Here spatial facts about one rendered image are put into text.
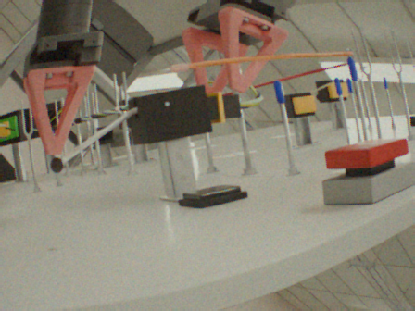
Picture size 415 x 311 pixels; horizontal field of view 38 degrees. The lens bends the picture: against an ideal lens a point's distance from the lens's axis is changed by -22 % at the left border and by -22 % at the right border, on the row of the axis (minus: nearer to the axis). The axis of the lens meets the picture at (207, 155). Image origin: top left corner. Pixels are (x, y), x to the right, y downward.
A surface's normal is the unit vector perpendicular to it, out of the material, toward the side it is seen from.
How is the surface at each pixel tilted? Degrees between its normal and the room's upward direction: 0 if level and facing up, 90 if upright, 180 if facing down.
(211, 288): 90
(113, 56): 90
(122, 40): 90
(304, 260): 90
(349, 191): 139
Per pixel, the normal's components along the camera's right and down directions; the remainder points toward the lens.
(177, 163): 0.41, -0.01
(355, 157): -0.85, 0.18
